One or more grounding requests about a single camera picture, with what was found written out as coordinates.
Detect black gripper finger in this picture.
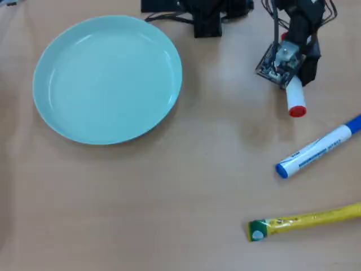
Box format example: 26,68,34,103
297,33,323,88

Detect blue and white marker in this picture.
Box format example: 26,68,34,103
275,113,361,180

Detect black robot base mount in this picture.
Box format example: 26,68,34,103
140,0,254,39

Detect red and white marker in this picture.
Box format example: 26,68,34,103
280,32,308,118

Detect camera circuit board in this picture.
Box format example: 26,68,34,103
255,40,307,90

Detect yellow stick packet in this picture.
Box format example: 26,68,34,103
247,202,361,243

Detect teal round plate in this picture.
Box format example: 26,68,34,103
32,15,183,146

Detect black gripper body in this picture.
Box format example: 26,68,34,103
284,11,322,56

